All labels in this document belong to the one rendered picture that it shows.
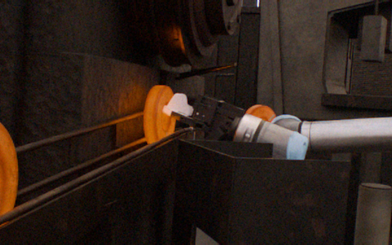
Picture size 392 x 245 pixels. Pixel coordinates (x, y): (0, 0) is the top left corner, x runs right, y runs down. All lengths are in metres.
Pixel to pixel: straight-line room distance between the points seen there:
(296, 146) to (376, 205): 0.85
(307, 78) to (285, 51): 0.28
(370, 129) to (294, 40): 2.87
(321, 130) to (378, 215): 0.73
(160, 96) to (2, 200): 0.64
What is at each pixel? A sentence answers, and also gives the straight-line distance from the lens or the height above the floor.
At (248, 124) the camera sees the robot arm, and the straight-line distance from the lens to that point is 1.26.
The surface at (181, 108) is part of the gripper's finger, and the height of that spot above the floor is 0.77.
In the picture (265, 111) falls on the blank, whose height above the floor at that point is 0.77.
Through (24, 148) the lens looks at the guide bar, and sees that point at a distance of 0.89.
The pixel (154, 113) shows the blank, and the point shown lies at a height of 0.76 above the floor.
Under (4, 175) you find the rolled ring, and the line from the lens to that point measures 0.73.
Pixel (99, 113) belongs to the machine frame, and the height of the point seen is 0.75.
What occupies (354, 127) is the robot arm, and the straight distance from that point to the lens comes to 1.38.
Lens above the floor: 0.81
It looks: 3 degrees down
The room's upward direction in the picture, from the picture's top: 4 degrees clockwise
